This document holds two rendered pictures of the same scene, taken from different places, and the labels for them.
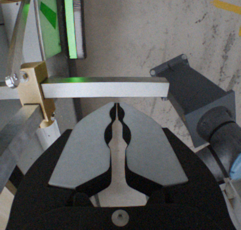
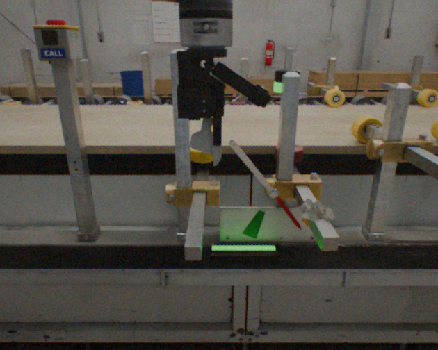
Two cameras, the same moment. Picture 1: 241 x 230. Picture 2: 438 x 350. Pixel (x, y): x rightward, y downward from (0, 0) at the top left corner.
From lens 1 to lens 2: 0.64 m
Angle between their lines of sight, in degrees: 74
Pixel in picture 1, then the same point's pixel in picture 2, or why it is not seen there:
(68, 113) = (146, 239)
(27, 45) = not seen: hidden behind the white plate
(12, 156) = (181, 142)
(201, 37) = not seen: outside the picture
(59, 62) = (208, 239)
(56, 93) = (197, 196)
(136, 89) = (195, 229)
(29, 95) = (198, 185)
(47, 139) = not seen: hidden behind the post
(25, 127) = (187, 162)
